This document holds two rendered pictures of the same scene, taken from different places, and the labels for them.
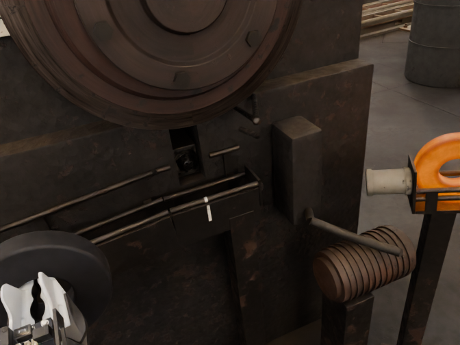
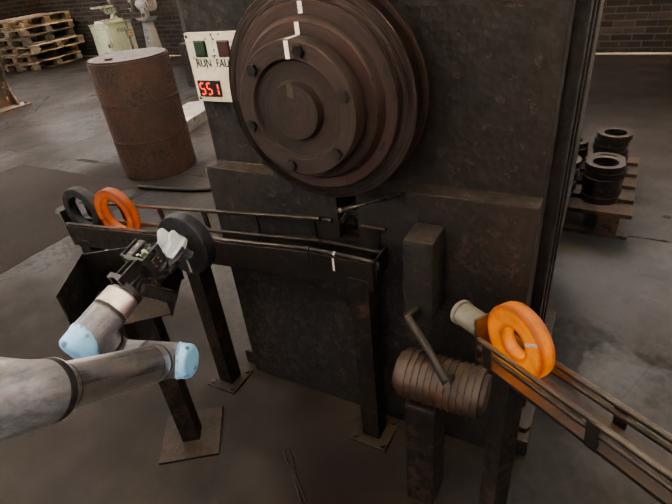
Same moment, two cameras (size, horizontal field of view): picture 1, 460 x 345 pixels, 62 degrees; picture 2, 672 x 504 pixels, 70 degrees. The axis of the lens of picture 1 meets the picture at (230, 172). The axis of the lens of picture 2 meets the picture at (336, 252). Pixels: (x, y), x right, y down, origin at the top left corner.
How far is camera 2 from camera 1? 80 cm
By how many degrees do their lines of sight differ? 41
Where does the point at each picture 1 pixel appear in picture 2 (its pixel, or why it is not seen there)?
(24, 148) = (255, 170)
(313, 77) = (466, 197)
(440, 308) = not seen: outside the picture
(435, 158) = (498, 318)
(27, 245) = (178, 217)
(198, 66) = (302, 160)
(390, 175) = (470, 314)
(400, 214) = not seen: outside the picture
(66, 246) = (190, 226)
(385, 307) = (535, 484)
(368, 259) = (429, 374)
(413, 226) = not seen: outside the picture
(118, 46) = (260, 135)
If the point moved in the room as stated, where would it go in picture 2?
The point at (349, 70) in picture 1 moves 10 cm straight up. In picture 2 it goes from (506, 205) to (510, 163)
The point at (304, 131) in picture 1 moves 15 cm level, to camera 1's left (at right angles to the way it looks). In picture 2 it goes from (417, 238) to (370, 220)
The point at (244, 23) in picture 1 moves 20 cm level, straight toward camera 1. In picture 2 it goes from (333, 142) to (251, 173)
